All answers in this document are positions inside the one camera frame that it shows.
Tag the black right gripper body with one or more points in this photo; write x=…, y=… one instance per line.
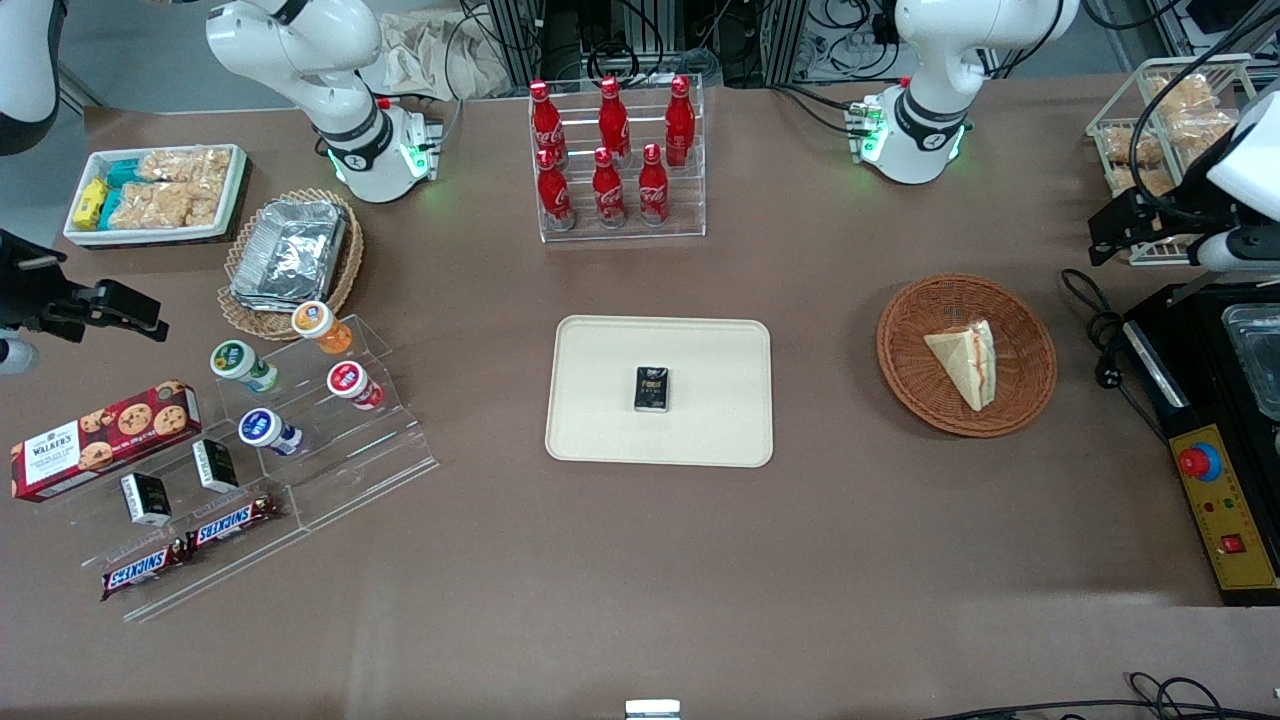
x=30, y=292

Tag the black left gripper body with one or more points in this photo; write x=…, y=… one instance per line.
x=1172, y=220

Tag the triangle sandwich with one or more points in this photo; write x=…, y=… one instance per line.
x=965, y=360

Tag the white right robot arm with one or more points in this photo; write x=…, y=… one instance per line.
x=340, y=100

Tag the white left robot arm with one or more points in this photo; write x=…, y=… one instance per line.
x=930, y=130

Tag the white rectangular snack tray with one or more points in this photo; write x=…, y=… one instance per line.
x=235, y=190

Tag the light wicker basket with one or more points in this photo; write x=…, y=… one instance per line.
x=345, y=270

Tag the brown wicker basket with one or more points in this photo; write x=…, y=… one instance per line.
x=920, y=390

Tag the beige plastic tray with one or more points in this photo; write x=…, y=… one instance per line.
x=600, y=400

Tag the bagged fried snack pack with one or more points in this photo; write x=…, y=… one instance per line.
x=1185, y=95
x=1125, y=148
x=1200, y=130
x=1155, y=180

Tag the teal snack packet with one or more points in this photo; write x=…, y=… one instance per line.
x=110, y=208
x=122, y=173

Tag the rice cracker snack pack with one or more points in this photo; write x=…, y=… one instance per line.
x=185, y=165
x=160, y=205

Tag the yellow snack packet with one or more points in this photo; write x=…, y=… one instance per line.
x=90, y=200

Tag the red Walkers cookie box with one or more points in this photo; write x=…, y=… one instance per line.
x=100, y=440

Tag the green lid yogurt cup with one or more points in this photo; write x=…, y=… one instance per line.
x=238, y=362

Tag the clear plastic container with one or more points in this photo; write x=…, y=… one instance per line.
x=1255, y=350

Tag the stack of foil trays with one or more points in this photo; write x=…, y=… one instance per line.
x=290, y=250

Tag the small black white box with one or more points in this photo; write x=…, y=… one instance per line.
x=147, y=498
x=216, y=465

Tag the blue lid yogurt cup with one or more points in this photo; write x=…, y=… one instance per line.
x=262, y=430

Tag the orange lid yogurt cup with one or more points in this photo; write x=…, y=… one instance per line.
x=318, y=325

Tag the Snickers chocolate bar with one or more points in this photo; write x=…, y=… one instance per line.
x=140, y=570
x=230, y=522

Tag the red lid yogurt cup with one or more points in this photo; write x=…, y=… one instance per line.
x=350, y=382

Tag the clear acrylic step riser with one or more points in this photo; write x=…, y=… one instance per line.
x=250, y=555
x=370, y=460

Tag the black machine yellow panel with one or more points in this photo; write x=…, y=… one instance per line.
x=1230, y=520

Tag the beige cloth bag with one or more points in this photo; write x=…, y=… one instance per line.
x=420, y=60

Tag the clear acrylic bottle rack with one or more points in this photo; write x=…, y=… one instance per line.
x=690, y=210

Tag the red cola bottle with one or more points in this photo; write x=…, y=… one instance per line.
x=608, y=195
x=555, y=195
x=545, y=120
x=653, y=190
x=613, y=120
x=680, y=120

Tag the small black box gold print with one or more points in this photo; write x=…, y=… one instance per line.
x=651, y=390

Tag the small silver metal block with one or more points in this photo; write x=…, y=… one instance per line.
x=652, y=710

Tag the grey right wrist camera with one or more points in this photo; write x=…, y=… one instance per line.
x=14, y=356

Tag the aluminium frame post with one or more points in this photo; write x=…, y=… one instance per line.
x=515, y=40
x=785, y=40

